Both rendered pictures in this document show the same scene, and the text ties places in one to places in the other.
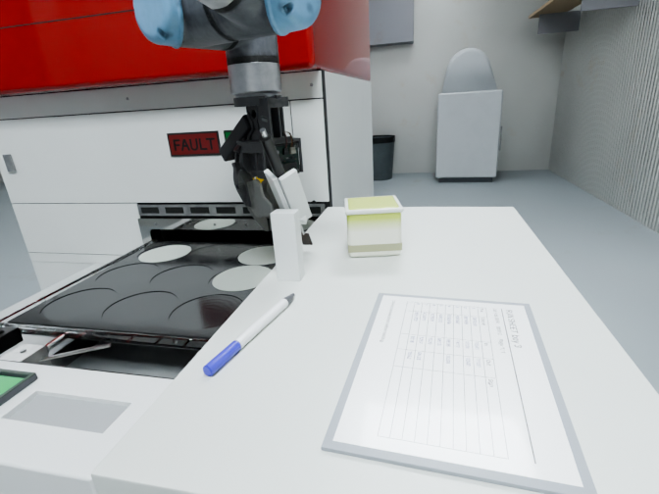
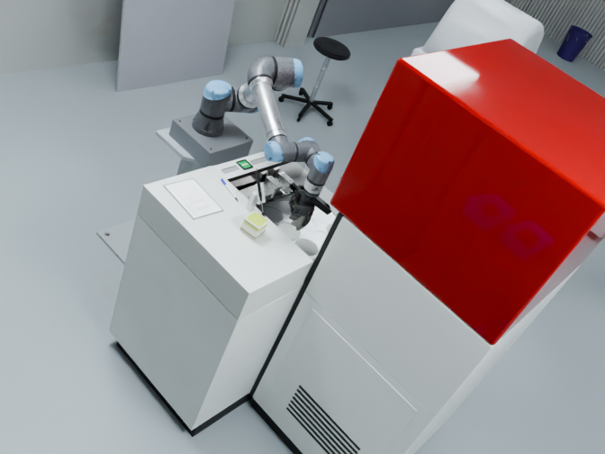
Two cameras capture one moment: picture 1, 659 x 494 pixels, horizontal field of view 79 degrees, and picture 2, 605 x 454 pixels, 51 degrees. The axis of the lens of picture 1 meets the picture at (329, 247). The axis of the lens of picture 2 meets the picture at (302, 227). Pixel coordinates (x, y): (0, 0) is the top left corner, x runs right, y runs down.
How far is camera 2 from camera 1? 2.59 m
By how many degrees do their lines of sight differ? 89
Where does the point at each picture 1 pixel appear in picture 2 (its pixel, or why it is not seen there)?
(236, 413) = (208, 177)
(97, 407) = (228, 172)
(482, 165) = not seen: outside the picture
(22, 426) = (230, 166)
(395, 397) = (193, 187)
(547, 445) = (170, 188)
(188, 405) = (216, 176)
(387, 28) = not seen: outside the picture
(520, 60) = not seen: outside the picture
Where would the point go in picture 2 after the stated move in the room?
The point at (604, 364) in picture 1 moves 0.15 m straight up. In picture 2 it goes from (172, 208) to (180, 177)
